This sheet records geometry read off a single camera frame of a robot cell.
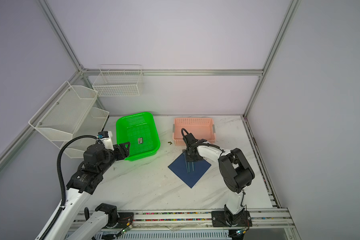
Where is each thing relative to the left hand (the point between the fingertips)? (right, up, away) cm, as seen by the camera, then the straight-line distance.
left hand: (123, 145), depth 73 cm
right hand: (+34, -10, +21) cm, 42 cm away
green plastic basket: (-3, +7, +37) cm, 38 cm away
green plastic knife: (+35, -15, +19) cm, 43 cm away
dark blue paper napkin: (+27, -16, +20) cm, 37 cm away
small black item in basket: (-1, 0, +31) cm, 31 cm away
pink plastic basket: (+43, +9, +39) cm, 59 cm away
